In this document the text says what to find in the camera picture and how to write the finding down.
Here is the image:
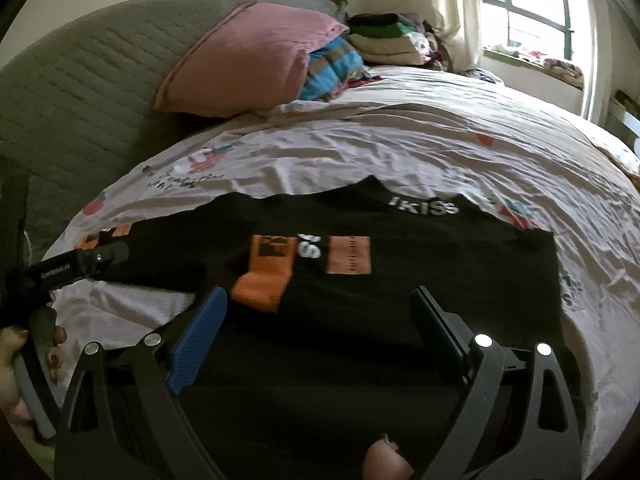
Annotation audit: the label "black garment with orange cuffs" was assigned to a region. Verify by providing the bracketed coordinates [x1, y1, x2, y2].
[96, 177, 579, 479]

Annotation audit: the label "clothes on window sill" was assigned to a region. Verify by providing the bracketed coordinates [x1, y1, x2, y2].
[491, 43, 586, 86]

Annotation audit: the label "stack of folded clothes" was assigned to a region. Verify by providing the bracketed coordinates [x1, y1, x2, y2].
[346, 13, 451, 72]

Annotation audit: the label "left hand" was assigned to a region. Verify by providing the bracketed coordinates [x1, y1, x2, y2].
[0, 324, 68, 430]

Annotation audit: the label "right hand thumb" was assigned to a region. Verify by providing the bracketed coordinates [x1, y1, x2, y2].
[362, 434, 414, 480]

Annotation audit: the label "grey quilted headboard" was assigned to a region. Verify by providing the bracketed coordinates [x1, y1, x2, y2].
[1, 0, 347, 260]

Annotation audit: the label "white printed bed sheet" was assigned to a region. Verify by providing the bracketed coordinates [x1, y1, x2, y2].
[49, 67, 639, 474]

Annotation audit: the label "pink pillow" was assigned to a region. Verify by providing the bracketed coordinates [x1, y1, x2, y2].
[154, 2, 346, 118]

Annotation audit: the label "blue grey striped cloth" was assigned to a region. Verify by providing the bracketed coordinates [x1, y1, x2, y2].
[298, 37, 370, 102]

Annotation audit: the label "white curtain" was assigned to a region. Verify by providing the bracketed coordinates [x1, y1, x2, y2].
[408, 0, 483, 72]

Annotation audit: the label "window with dark frame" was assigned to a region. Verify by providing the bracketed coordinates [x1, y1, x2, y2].
[480, 0, 590, 63]

